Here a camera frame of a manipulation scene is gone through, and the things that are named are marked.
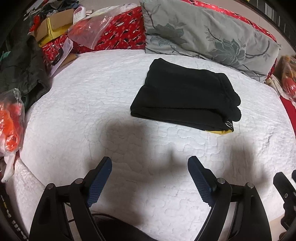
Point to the orange item in plastic bag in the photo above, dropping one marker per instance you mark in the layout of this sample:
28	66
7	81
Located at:
12	130

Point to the white bottle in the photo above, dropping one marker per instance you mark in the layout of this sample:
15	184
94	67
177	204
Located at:
79	14

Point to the red cushion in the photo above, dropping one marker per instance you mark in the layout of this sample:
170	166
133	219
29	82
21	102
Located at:
290	109

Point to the white quilted bedspread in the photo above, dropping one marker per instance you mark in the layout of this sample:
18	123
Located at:
86	116

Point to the bag of plush toys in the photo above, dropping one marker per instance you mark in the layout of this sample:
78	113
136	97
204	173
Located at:
286	73

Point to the cardboard box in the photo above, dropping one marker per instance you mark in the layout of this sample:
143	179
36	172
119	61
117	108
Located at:
53	27

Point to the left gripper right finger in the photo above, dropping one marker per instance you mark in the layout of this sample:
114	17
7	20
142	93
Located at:
203	179

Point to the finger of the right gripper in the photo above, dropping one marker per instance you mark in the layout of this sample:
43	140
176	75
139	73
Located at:
287	192

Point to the grey floral pillow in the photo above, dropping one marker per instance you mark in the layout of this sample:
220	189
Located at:
198	29

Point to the clear plastic zip bag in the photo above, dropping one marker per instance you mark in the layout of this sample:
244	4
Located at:
87	31

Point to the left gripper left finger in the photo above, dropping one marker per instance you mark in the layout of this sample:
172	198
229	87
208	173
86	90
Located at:
97	178

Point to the black pants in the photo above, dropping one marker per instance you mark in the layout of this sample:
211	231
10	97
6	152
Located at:
196	98

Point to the dark green garment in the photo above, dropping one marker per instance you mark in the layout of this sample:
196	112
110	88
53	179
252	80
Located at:
24	70

